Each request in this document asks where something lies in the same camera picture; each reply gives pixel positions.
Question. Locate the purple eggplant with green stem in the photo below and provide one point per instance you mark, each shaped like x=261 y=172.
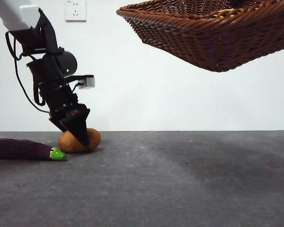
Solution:
x=16 y=149

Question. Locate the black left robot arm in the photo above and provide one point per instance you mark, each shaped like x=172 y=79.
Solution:
x=52 y=68

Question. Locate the brown woven wicker basket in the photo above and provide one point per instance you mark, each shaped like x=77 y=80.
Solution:
x=215 y=42

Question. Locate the brown potato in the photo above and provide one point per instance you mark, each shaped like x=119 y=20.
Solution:
x=68 y=144

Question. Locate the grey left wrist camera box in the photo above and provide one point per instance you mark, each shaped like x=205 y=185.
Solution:
x=88 y=82

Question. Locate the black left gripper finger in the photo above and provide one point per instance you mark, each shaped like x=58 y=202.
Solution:
x=79 y=127
x=58 y=124

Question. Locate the white wall socket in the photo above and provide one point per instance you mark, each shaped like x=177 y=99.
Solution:
x=76 y=11

